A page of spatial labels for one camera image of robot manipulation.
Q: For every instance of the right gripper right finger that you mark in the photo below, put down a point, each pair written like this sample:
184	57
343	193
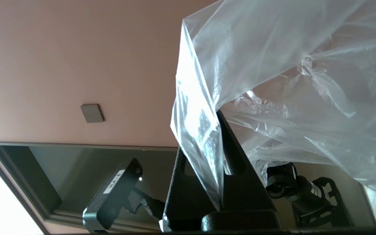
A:
243	195

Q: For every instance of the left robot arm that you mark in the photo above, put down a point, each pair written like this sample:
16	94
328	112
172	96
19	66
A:
305	192

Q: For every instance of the grey framed wall niche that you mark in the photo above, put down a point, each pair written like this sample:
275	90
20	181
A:
60	169

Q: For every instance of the grey wall plate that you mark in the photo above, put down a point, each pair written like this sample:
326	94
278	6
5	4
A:
91	113

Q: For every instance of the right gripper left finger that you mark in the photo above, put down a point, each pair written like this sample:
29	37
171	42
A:
184	202

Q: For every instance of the clear plastic trash bag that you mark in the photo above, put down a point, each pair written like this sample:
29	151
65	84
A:
289	65

